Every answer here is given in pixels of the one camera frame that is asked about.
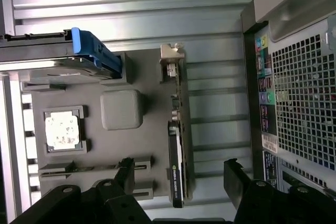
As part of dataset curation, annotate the open grey PC case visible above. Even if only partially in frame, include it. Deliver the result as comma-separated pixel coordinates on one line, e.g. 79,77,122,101
240,0,336,198

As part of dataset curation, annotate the silver CPU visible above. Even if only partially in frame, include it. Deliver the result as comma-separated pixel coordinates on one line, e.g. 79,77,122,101
44,111,81,153

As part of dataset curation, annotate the green RAM stick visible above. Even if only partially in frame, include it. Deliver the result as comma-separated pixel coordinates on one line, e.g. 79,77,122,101
40,165,148,177

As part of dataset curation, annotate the hard disk with blue bracket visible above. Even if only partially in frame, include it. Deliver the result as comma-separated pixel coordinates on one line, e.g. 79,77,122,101
0,27,123,81

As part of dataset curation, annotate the grey plastic parts rack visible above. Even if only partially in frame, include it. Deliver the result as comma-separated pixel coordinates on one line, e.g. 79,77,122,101
19,52,197,204

